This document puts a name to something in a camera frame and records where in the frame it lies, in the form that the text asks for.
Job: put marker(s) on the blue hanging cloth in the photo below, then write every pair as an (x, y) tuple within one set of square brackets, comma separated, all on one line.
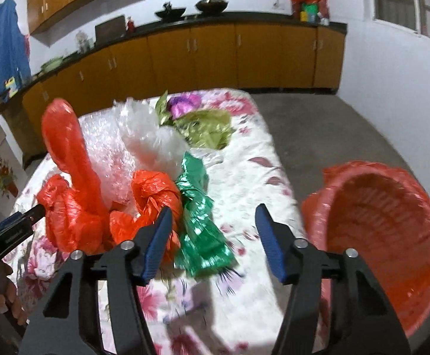
[(14, 60)]

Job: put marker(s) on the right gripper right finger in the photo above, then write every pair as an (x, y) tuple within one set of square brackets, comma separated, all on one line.
[(363, 320)]

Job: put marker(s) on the purple pink plastic bag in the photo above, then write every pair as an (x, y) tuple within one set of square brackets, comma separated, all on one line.
[(180, 105)]

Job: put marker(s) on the large red plastic bag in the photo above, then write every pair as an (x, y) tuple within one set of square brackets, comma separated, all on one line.
[(76, 216)]

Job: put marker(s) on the floral tablecloth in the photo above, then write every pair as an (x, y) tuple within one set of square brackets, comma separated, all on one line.
[(236, 311)]

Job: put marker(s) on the red lined trash basket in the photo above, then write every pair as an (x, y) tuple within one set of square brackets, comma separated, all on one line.
[(383, 213)]

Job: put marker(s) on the person's left hand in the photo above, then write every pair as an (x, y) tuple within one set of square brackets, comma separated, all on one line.
[(10, 300)]

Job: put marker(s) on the bubble wrap sheet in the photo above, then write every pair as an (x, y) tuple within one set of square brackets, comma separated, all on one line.
[(109, 157)]

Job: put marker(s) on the glass jar on counter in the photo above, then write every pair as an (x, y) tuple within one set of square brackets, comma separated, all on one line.
[(84, 42)]

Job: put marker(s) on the red bag with groceries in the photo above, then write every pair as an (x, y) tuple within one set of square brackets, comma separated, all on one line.
[(311, 11)]

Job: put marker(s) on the black lidded wok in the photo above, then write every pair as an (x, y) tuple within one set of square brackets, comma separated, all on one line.
[(211, 7)]

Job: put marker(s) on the lower orange kitchen cabinets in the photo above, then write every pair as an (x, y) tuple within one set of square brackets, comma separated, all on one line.
[(254, 56)]

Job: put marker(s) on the green foil plastic bag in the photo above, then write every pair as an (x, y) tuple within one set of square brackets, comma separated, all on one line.
[(203, 247)]

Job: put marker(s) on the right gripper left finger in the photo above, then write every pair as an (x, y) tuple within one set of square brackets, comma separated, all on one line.
[(66, 319)]

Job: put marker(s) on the small red bottle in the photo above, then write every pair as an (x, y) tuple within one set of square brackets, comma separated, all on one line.
[(130, 26)]

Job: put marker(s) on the knotted red plastic bag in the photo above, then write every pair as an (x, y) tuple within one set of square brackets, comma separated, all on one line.
[(152, 191)]

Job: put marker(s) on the dark wooden cutting board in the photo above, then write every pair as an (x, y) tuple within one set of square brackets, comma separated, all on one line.
[(110, 30)]

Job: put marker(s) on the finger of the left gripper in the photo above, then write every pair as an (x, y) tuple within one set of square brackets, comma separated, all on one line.
[(35, 214)]

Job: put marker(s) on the black wok with handle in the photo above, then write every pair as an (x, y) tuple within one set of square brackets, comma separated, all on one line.
[(169, 13)]

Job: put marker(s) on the olive green plastic bag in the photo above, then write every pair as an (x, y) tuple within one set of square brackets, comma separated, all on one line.
[(203, 128)]

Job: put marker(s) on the green basin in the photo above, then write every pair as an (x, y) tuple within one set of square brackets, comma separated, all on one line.
[(51, 64)]

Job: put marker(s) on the clear white plastic bag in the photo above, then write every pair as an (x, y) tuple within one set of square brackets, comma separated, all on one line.
[(155, 147)]

